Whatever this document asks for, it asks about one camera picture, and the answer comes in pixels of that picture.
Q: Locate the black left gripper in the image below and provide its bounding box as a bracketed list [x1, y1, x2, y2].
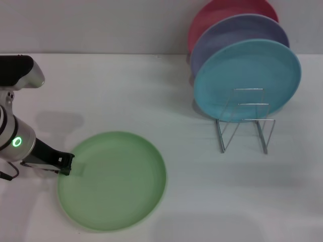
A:
[24, 137, 86, 177]

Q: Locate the green plate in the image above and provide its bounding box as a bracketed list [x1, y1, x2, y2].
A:
[57, 131, 168, 231]

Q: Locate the light blue plate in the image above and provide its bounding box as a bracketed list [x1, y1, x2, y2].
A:
[193, 39, 302, 123]

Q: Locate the purple plate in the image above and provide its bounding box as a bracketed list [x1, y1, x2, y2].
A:
[189, 14, 290, 76]

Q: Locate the red plate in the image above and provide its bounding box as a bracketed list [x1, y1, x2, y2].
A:
[188, 0, 279, 55]

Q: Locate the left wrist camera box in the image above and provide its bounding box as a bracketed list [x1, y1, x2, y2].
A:
[20, 161, 61, 175]

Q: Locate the metal wire plate rack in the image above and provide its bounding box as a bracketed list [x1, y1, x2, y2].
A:
[215, 88, 276, 154]

